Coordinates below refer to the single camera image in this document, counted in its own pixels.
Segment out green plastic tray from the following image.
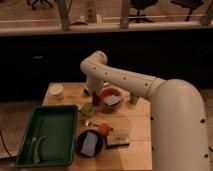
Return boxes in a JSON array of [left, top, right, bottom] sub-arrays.
[[16, 105, 78, 168]]

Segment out orange bowl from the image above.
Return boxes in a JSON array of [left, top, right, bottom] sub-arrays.
[[99, 88, 124, 111]]

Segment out black office chair right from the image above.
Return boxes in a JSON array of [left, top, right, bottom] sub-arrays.
[[171, 0, 204, 21]]

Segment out white round container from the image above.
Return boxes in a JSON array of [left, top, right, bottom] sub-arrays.
[[48, 84, 64, 100]]

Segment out blue sponge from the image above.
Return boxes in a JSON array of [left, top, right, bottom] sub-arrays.
[[81, 132, 98, 157]]

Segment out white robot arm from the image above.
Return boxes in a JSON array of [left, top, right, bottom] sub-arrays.
[[80, 51, 210, 171]]

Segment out grey cloth in bowl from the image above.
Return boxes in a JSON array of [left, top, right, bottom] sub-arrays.
[[105, 95, 122, 106]]

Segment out black office chair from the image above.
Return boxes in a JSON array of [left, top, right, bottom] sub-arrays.
[[26, 0, 53, 10], [129, 0, 158, 23], [171, 0, 204, 21]]

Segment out black bowl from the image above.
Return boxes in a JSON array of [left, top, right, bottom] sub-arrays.
[[75, 129, 104, 158]]

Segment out dark purple grapes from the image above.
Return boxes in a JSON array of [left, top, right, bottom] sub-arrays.
[[92, 98, 100, 107]]

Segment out black office chair left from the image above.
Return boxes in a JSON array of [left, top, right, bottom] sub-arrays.
[[26, 0, 53, 10]]

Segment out wooden block brush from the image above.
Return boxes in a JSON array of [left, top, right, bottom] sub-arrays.
[[106, 132, 130, 148]]

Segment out white-handled brush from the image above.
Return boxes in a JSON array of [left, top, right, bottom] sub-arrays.
[[83, 88, 91, 96]]

